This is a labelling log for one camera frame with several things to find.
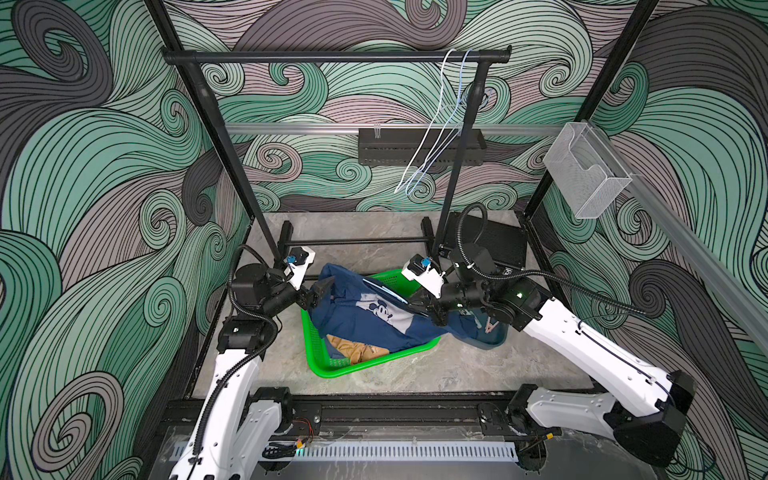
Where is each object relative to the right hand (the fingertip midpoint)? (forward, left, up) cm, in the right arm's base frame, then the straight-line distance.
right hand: (404, 303), depth 66 cm
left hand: (+10, +20, +1) cm, 23 cm away
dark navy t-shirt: (+7, +13, -15) cm, 21 cm away
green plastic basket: (-2, +24, -21) cm, 32 cm away
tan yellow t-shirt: (-3, +13, -21) cm, 25 cm away
